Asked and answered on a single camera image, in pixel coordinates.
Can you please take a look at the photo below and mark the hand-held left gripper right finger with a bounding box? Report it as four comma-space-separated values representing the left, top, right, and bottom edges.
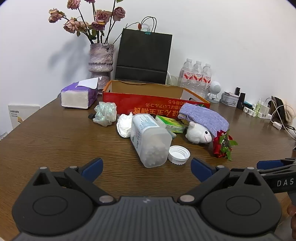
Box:
177, 158, 263, 205

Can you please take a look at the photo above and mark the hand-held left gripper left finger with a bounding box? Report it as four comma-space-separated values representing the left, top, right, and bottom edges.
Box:
32, 158, 116, 205

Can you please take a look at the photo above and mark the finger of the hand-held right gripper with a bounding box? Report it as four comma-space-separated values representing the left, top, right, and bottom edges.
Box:
257, 158, 296, 171

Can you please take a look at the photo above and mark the white screw lid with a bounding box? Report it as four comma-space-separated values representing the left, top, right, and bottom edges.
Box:
168, 145, 191, 165

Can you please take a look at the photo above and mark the iridescent plastic bag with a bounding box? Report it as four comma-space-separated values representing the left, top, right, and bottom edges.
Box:
93, 101, 118, 127

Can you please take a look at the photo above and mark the clear cotton swab jar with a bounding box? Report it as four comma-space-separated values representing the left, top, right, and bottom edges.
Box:
130, 113, 173, 168

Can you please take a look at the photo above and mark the red and orange cardboard box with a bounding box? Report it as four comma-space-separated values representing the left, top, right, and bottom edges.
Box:
102, 80, 211, 121

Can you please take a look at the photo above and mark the red artificial rose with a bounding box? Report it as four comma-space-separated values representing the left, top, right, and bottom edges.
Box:
212, 130, 238, 161

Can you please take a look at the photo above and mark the white plush sheep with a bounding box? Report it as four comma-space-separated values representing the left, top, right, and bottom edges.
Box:
185, 121, 213, 144

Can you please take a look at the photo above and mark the crumpled white tissue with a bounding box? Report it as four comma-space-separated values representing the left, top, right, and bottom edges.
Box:
116, 112, 134, 138

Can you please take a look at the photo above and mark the purple knitted cloth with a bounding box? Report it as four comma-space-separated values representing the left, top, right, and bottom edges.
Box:
178, 103, 230, 138

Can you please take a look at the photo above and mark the white power strip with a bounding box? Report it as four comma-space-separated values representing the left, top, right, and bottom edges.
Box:
257, 104, 272, 120

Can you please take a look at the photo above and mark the green tissue packet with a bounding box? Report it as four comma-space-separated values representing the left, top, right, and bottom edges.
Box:
155, 115, 186, 135

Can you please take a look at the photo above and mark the beige fluffy object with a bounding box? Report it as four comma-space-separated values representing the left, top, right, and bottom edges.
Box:
281, 99, 296, 124

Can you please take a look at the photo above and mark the dark brown pouch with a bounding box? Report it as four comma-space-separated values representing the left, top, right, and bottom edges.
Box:
270, 95, 285, 116

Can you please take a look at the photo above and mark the tall black lipstick tube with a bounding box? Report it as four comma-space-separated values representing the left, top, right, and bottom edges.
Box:
236, 93, 246, 109

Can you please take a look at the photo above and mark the purple tissue pack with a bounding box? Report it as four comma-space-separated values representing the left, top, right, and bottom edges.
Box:
60, 77, 99, 109

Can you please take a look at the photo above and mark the small grey tin box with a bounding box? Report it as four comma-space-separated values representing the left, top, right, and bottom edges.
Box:
220, 91, 240, 107

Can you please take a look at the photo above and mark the white robot figure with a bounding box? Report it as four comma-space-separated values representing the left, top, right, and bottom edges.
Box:
207, 80, 222, 103

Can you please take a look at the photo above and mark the clear water bottle red label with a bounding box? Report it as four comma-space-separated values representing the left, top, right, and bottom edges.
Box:
192, 61, 203, 93
180, 58, 194, 90
202, 63, 213, 98

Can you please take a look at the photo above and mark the clear glass jar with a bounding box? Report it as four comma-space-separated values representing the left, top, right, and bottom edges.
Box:
166, 72, 183, 87

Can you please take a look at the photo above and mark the mottled purple ceramic vase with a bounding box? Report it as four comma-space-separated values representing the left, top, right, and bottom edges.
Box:
88, 43, 114, 90

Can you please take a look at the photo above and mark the black paper bag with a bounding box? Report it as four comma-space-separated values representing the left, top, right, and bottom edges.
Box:
115, 16, 173, 85

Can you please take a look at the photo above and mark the dried pink rose bouquet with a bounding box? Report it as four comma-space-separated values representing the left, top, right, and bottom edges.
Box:
48, 0, 126, 44

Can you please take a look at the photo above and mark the white card on wall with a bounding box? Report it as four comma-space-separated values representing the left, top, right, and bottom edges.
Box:
8, 104, 40, 130

